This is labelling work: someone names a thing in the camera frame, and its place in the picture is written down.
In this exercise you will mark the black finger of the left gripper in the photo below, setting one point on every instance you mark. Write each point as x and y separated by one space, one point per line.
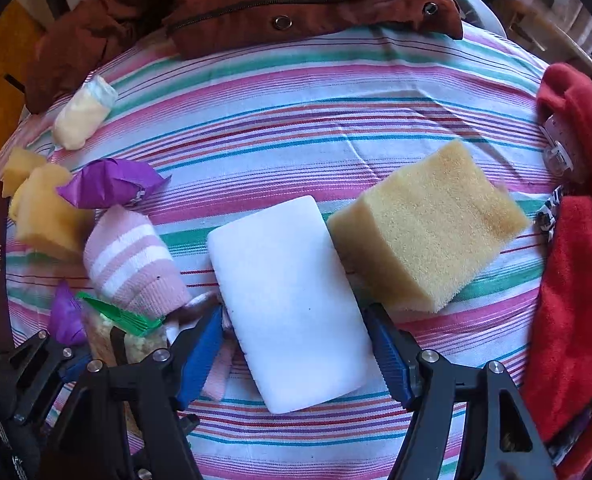
31 378

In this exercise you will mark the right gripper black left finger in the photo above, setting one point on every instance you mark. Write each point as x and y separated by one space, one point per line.
123 422

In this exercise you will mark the white foam block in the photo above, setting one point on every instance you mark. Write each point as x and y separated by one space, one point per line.
291 306

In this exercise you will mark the yellow sponge block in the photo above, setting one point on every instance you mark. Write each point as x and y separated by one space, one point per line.
418 237
45 221
18 168

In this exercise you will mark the purple candy wrapper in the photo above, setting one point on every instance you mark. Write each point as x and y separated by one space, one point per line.
65 322
108 182

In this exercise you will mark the red fleece cloth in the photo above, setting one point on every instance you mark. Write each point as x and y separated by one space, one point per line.
557 384

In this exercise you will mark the green snack packet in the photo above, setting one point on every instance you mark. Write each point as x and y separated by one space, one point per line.
117 336

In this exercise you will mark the pink striped sock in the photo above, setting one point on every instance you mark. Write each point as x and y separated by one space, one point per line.
130 267

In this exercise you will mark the wrapped white roll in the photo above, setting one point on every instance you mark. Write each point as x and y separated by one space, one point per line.
84 113

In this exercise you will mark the striped pink tablecloth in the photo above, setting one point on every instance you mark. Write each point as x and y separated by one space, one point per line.
326 117

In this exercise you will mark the dark red jacket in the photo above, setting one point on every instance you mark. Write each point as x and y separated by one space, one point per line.
95 32

